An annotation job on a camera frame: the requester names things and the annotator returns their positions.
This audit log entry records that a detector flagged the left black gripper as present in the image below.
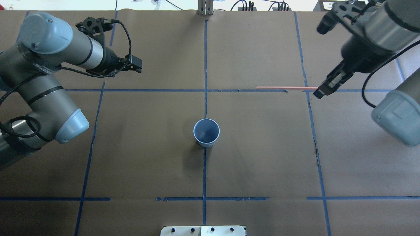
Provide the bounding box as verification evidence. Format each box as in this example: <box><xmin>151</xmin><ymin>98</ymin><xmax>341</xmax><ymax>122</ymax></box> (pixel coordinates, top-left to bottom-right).
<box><xmin>75</xmin><ymin>17</ymin><xmax>143</xmax><ymax>76</ymax></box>

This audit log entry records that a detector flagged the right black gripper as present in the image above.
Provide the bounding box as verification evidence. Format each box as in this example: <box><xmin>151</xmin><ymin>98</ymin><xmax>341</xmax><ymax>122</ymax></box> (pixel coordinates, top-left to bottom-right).
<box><xmin>313</xmin><ymin>0</ymin><xmax>399</xmax><ymax>99</ymax></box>

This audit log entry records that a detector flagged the pink chopstick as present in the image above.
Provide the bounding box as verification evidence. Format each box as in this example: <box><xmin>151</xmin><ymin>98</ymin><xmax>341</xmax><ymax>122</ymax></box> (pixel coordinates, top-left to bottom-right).
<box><xmin>255</xmin><ymin>86</ymin><xmax>318</xmax><ymax>91</ymax></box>

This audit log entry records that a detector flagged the blue paper cup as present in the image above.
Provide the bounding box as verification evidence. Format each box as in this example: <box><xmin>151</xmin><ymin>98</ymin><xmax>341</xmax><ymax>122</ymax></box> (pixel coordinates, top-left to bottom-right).
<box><xmin>193</xmin><ymin>118</ymin><xmax>220</xmax><ymax>148</ymax></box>

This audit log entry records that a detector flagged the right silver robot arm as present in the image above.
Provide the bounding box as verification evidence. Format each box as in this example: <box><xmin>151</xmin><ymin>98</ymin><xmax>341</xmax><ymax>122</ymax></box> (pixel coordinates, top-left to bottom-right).
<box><xmin>313</xmin><ymin>0</ymin><xmax>420</xmax><ymax>147</ymax></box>

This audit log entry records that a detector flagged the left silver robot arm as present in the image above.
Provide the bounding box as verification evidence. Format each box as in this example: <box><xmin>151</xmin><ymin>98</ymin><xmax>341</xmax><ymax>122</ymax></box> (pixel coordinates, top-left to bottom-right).
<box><xmin>1</xmin><ymin>12</ymin><xmax>143</xmax><ymax>170</ymax></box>

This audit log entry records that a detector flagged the black power adapter box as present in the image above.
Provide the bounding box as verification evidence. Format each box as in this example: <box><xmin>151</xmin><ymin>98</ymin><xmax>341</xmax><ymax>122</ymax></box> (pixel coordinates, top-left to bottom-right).
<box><xmin>312</xmin><ymin>0</ymin><xmax>348</xmax><ymax>12</ymax></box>

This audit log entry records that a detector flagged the orange black connector board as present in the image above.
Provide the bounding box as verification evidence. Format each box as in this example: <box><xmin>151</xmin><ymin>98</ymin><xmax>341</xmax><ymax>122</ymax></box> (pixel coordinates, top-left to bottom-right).
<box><xmin>231</xmin><ymin>0</ymin><xmax>256</xmax><ymax>11</ymax></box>

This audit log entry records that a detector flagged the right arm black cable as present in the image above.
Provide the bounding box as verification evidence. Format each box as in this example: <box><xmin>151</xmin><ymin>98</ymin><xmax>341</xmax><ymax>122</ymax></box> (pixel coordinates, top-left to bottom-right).
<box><xmin>362</xmin><ymin>39</ymin><xmax>420</xmax><ymax>108</ymax></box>

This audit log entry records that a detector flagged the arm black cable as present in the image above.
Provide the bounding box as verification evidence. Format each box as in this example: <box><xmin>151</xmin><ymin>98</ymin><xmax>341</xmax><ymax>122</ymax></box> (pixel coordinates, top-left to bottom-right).
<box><xmin>0</xmin><ymin>19</ymin><xmax>132</xmax><ymax>138</ymax></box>
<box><xmin>362</xmin><ymin>39</ymin><xmax>420</xmax><ymax>108</ymax></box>

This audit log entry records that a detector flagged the aluminium frame post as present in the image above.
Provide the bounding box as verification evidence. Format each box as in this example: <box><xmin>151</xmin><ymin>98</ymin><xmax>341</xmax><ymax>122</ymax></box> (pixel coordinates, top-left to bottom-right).
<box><xmin>197</xmin><ymin>0</ymin><xmax>214</xmax><ymax>15</ymax></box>

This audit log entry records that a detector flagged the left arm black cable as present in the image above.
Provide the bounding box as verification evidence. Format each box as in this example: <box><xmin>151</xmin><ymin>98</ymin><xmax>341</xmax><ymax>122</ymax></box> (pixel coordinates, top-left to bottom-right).
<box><xmin>0</xmin><ymin>19</ymin><xmax>132</xmax><ymax>138</ymax></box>

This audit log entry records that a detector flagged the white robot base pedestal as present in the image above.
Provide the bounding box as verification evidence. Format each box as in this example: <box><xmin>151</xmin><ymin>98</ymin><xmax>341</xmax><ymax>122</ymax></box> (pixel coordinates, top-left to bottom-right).
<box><xmin>160</xmin><ymin>225</ymin><xmax>247</xmax><ymax>236</ymax></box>

